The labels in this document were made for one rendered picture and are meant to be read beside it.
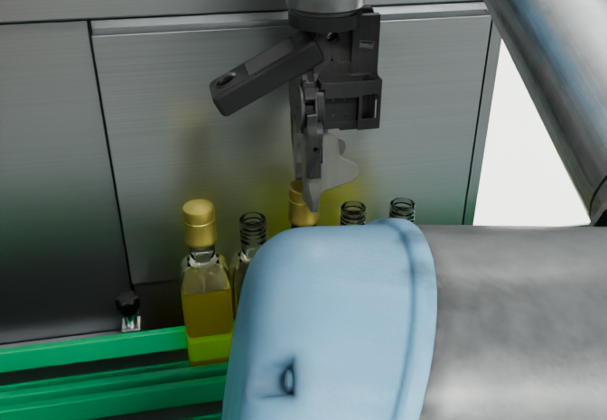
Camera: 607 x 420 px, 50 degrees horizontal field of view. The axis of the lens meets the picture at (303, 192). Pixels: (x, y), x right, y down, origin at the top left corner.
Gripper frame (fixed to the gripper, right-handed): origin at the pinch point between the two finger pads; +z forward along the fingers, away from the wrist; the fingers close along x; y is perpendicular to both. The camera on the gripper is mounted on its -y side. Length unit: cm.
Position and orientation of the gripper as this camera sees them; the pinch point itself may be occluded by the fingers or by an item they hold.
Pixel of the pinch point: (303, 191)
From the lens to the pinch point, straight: 71.7
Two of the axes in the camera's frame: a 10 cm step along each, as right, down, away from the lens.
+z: 0.0, 8.7, 5.0
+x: -2.0, -4.9, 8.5
